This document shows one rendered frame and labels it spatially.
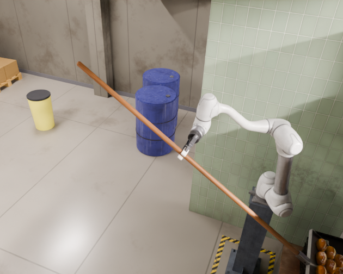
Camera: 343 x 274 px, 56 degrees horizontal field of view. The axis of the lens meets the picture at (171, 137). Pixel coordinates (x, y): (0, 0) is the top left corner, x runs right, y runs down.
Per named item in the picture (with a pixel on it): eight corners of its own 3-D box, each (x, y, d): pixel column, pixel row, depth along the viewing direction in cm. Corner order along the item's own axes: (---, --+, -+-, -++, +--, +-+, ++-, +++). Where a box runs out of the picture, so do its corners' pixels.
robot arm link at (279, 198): (281, 198, 262) (295, 218, 245) (263, 202, 260) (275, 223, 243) (293, 120, 216) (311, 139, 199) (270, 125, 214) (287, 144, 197)
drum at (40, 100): (47, 134, 507) (40, 101, 474) (29, 129, 517) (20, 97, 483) (61, 123, 535) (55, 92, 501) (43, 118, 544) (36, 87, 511)
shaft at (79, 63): (74, 64, 182) (76, 61, 180) (78, 63, 184) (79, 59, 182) (295, 256, 191) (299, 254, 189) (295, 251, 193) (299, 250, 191)
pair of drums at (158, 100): (190, 119, 561) (194, 72, 509) (167, 161, 465) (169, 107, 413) (150, 111, 578) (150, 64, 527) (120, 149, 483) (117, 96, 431)
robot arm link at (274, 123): (264, 113, 223) (274, 124, 213) (287, 114, 228) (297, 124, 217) (259, 129, 231) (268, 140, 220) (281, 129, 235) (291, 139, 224)
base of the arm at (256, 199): (250, 186, 284) (251, 181, 281) (275, 193, 278) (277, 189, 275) (246, 200, 270) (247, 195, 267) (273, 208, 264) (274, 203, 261)
